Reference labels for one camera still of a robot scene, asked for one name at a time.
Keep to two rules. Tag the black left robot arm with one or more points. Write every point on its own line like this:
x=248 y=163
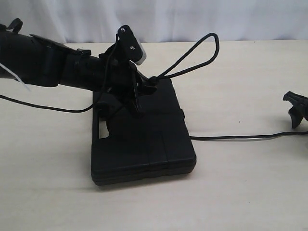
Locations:
x=35 y=60

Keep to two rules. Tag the white backdrop curtain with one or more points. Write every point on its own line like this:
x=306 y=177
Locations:
x=96 y=21

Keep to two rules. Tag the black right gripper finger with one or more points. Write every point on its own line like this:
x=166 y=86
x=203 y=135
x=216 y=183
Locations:
x=296 y=115
x=295 y=99

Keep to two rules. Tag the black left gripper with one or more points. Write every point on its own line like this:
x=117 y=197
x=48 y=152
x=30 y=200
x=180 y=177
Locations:
x=122 y=81

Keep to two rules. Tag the black plastic carrying case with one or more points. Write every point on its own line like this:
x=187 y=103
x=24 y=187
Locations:
x=125 y=148

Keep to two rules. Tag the white zip tie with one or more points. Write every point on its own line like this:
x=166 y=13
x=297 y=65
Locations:
x=15 y=75

